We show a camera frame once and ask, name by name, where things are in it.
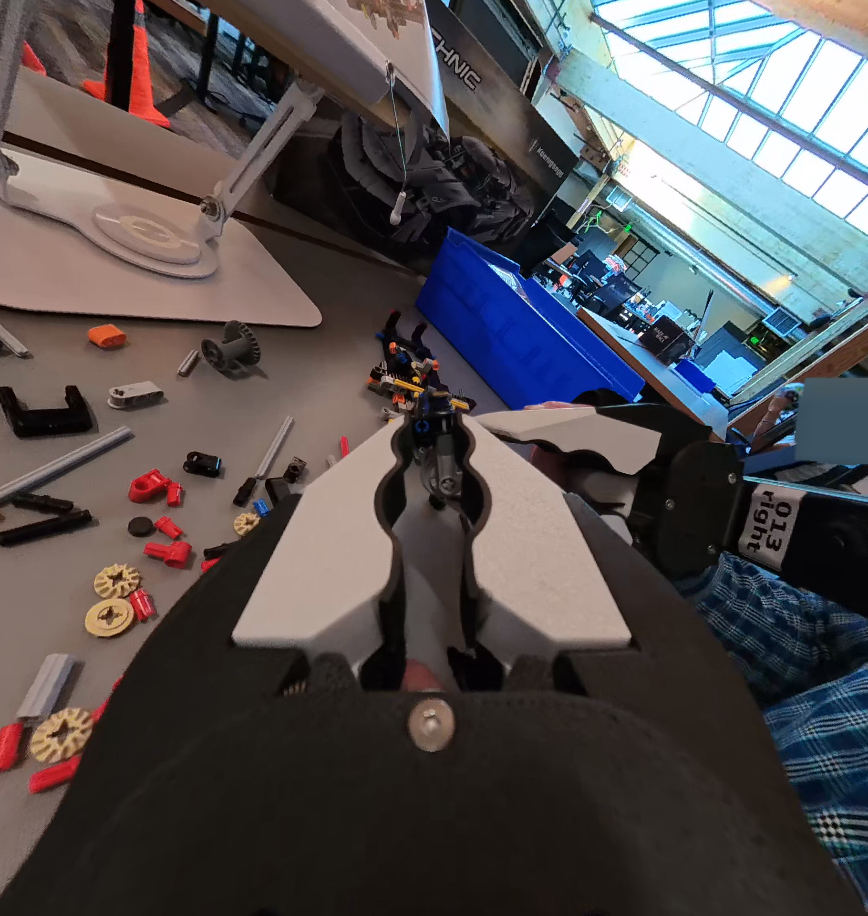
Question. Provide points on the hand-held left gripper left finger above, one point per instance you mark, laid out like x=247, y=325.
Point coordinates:
x=312, y=572

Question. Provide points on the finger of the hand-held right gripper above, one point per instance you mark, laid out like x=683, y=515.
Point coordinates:
x=598, y=429
x=606, y=497

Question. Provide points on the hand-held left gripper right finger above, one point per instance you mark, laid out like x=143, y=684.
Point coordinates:
x=548, y=572

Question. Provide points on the yellow black lego engine block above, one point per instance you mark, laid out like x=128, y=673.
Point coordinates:
x=434, y=429

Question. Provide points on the lego car chassis assembly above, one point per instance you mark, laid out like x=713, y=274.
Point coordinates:
x=398, y=379

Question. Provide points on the thin grey lego axle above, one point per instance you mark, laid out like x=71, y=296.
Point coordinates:
x=274, y=447

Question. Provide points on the black round lego piece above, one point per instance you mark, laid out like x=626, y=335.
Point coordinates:
x=141, y=527

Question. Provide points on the grey lego differential gear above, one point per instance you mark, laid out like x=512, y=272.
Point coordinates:
x=230, y=350

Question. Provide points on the short grey lego axle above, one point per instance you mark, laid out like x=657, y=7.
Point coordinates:
x=189, y=362

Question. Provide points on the long grey lego axle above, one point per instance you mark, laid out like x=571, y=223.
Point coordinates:
x=62, y=461

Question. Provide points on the black lego set box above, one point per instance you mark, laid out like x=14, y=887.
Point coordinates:
x=477, y=179

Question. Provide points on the short black lego axle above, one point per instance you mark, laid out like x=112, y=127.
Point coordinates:
x=43, y=502

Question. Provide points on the grey flat lego beam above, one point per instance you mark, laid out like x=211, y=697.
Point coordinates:
x=45, y=685

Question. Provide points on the orange lego piece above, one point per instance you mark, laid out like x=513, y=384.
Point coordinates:
x=107, y=336

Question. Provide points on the grey lego connector pieces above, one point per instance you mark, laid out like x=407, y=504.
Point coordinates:
x=5, y=336

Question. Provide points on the lego instruction booklet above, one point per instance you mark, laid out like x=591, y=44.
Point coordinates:
x=377, y=43

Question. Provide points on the person's left hand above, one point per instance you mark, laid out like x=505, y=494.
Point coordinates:
x=423, y=678

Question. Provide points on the wood edged office desk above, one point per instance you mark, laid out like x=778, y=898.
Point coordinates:
x=641, y=372

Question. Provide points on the small blue bin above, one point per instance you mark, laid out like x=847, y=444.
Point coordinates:
x=694, y=376

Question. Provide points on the black cube box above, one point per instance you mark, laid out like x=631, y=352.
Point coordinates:
x=664, y=338

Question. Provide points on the long blue parts bin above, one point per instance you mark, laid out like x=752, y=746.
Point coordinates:
x=520, y=336

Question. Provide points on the person's plaid shirt torso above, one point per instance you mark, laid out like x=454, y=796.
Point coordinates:
x=849, y=751

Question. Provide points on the white book stand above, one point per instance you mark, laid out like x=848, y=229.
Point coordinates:
x=155, y=236

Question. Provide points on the orange traffic cone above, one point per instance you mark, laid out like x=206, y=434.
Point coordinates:
x=144, y=71
x=33, y=61

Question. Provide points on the black lego bracket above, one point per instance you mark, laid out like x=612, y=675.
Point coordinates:
x=44, y=422

